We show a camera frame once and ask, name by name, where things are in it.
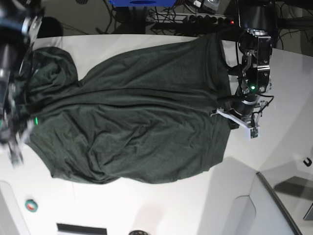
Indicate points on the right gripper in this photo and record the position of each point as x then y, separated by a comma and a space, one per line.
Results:
14, 132

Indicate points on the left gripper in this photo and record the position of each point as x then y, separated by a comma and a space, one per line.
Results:
245, 110

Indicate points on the dark green t-shirt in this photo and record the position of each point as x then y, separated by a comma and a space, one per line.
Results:
144, 114

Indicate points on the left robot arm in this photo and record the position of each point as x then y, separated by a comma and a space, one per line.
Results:
257, 21

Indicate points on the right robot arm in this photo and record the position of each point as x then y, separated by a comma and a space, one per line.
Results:
20, 21

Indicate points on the green red tape roll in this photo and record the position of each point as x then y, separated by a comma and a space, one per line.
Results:
31, 205

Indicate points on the black U-shaped hook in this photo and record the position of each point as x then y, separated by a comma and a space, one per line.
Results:
307, 162

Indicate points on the grey power strip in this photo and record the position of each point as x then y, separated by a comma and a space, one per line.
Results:
189, 18

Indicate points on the small black round object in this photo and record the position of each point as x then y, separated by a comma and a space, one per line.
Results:
138, 232

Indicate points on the blue plastic bin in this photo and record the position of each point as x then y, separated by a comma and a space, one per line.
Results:
134, 3

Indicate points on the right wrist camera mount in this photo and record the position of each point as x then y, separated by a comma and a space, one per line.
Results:
16, 157

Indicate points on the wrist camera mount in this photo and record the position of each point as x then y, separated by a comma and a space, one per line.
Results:
16, 157
253, 132

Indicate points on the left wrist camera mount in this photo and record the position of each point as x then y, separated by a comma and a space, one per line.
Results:
253, 132

